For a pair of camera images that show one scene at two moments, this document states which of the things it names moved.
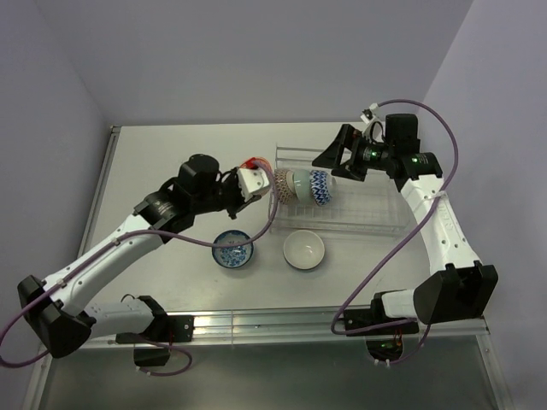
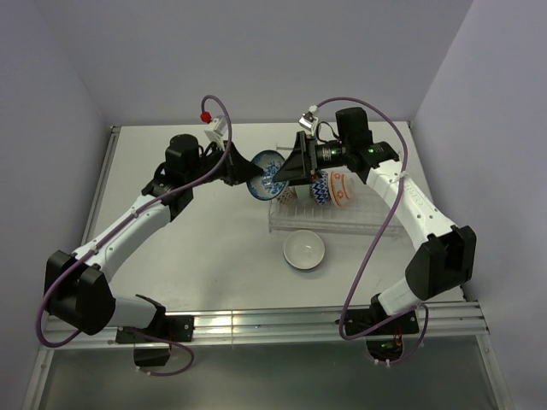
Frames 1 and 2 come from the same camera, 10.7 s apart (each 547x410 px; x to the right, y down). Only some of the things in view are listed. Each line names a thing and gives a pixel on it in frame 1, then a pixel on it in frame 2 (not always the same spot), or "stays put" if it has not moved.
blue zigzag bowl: (319, 181) stays put
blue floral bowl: (232, 257) -> (266, 187)
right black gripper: (332, 155) -> (299, 169)
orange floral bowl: (255, 162) -> (341, 188)
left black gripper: (240, 201) -> (238, 169)
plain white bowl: (303, 249) stays put
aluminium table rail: (314, 325) stays put
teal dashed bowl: (299, 182) stays put
